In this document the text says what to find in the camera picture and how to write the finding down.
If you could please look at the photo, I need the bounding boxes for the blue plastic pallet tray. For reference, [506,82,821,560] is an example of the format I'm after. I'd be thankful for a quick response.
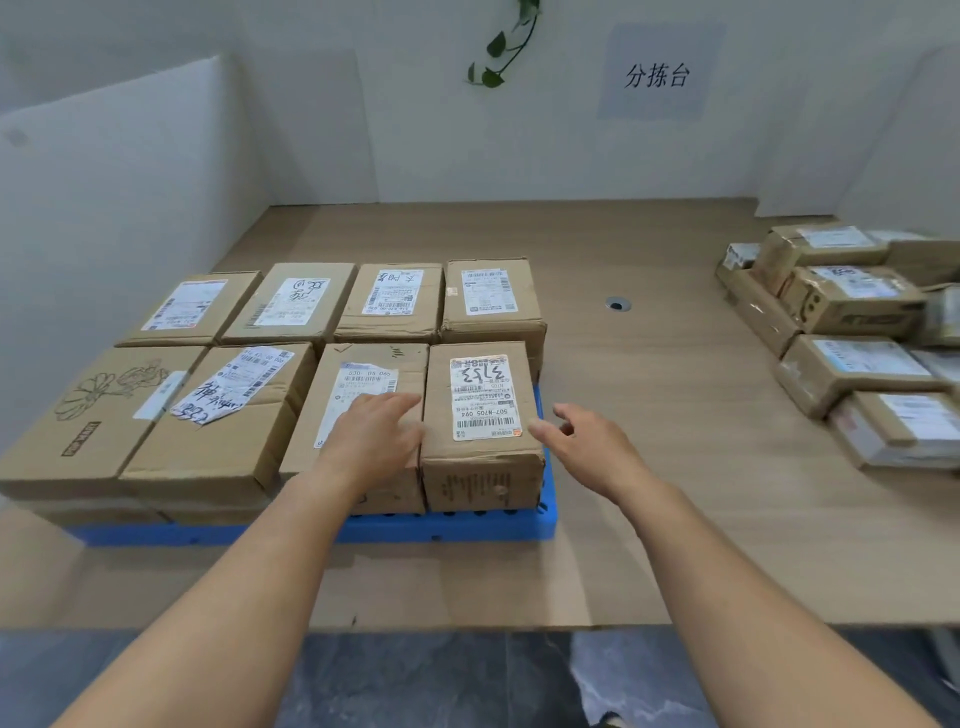
[63,386,561,548]

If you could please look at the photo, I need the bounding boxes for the pile of taped cardboard parcels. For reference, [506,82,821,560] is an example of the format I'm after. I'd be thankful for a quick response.
[714,221,960,472]

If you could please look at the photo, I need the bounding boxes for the person's right hand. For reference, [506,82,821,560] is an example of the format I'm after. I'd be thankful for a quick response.
[528,402,663,505]

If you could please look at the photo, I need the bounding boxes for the rows of flat cardboard parcels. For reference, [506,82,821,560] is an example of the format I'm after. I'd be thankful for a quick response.
[0,258,549,526]

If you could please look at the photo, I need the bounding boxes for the white partition board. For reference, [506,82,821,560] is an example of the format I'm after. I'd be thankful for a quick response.
[0,54,276,460]
[756,41,960,243]

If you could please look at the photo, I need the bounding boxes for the tall cardboard box handwritten label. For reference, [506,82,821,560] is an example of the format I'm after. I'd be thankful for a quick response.
[420,341,547,516]

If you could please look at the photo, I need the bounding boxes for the person's left hand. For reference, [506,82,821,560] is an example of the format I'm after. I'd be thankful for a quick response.
[315,390,427,494]

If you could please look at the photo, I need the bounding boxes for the green vine plant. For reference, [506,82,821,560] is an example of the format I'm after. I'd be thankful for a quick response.
[466,0,543,90]

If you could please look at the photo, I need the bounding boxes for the pale paper wall sign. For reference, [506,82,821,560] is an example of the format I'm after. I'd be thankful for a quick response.
[596,22,727,122]

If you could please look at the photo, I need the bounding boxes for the person's left forearm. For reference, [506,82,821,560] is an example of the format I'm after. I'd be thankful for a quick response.
[51,456,378,728]

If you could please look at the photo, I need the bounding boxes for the person's right forearm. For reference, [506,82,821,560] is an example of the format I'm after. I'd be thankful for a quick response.
[621,478,942,728]

